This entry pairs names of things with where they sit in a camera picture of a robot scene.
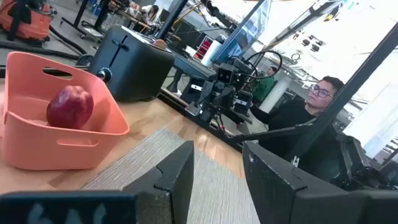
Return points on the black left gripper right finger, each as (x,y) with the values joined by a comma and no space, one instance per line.
(280,199)

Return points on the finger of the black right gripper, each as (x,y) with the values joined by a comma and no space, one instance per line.
(207,115)
(194,109)

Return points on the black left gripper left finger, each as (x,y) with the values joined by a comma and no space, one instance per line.
(168,193)

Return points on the brown toast slice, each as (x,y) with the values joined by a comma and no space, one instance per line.
(160,43)

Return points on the red apple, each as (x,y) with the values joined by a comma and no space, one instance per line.
(70,107)

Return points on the salmon plastic bin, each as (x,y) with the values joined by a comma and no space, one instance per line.
(31,146)

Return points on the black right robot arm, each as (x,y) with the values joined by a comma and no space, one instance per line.
(242,102)

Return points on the person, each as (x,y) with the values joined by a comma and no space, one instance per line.
(264,87)
(150,14)
(289,118)

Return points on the white paper roll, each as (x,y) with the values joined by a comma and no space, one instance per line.
(211,53)

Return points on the grey woven placemat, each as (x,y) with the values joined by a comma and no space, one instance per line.
(217,193)

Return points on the white round pillar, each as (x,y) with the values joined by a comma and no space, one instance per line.
(275,93)

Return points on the blue monitor screen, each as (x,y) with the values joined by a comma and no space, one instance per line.
(245,34)

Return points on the black toaster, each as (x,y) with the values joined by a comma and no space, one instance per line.
(133,71)

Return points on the black mounted device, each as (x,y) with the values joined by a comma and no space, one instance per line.
(357,165)

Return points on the orange shop vacuum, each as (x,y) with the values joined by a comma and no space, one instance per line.
(28,25)

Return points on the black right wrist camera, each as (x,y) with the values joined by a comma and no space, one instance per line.
(224,75)

